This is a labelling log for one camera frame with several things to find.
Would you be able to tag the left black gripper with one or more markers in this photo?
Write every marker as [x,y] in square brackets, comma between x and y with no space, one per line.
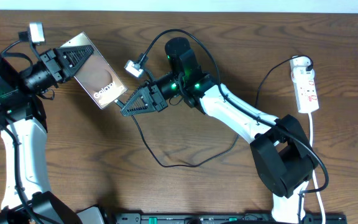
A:
[61,56]

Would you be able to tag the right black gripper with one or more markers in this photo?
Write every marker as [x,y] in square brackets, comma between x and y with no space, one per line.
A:
[158,104]

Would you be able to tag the bronze Galaxy smartphone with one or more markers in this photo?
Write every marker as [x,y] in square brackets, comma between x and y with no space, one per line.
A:
[96,76]

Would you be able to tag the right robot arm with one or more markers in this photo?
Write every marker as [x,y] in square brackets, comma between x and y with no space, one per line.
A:
[282,154]

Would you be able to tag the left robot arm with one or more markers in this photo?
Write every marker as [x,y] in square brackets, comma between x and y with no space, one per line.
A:
[28,196]

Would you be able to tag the white power strip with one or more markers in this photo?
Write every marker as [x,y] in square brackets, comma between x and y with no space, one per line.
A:
[302,76]

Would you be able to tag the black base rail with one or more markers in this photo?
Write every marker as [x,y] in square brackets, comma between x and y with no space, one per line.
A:
[137,218]

